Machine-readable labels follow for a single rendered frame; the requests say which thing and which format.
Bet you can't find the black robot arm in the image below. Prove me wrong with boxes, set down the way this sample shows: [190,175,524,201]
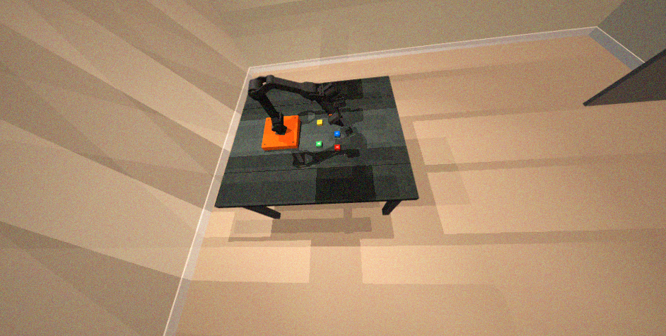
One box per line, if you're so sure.
[247,74,346,135]

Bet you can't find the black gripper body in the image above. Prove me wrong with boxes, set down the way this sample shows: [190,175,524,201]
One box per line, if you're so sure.
[321,99,340,125]

